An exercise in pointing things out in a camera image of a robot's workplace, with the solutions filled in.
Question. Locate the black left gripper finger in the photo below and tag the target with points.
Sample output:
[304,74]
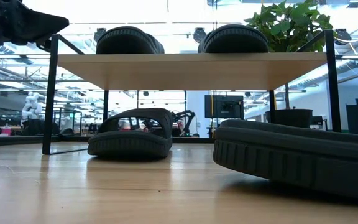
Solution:
[45,26]

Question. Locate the black rubber slide sandal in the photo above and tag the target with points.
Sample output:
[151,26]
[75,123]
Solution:
[235,40]
[126,42]
[129,144]
[306,158]

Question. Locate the black background robot arm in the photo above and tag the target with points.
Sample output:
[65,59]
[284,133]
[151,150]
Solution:
[186,119]

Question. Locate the black monitor screen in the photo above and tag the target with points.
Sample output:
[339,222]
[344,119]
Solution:
[224,107]

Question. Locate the green potted plant black pot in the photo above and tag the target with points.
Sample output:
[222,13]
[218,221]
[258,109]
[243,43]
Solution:
[291,25]

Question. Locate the black aluminium table frame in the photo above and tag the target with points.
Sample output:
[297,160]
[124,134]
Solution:
[26,140]

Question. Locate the wooden shelf black metal frame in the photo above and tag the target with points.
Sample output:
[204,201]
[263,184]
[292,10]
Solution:
[191,71]

